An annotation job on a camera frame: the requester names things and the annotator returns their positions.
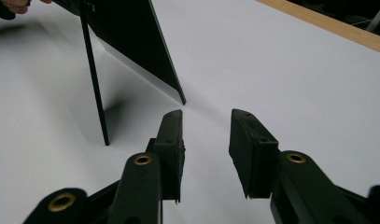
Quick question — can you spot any white paper sheet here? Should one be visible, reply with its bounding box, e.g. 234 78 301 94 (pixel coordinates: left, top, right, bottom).
0 0 380 224

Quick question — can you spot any black photo frame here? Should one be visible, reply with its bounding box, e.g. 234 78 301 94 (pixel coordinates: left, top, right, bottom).
51 0 187 147

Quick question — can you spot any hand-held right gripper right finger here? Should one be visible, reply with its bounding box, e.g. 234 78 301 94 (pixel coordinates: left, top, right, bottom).
228 107 280 200

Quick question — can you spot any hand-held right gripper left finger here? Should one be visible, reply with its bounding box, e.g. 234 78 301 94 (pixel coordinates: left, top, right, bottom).
147 108 186 203

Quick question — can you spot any wooden table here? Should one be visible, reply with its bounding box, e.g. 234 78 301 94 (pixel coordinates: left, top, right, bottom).
256 0 380 56

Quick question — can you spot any grey metal stand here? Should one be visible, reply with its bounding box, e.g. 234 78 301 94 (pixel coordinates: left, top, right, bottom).
365 1 380 33

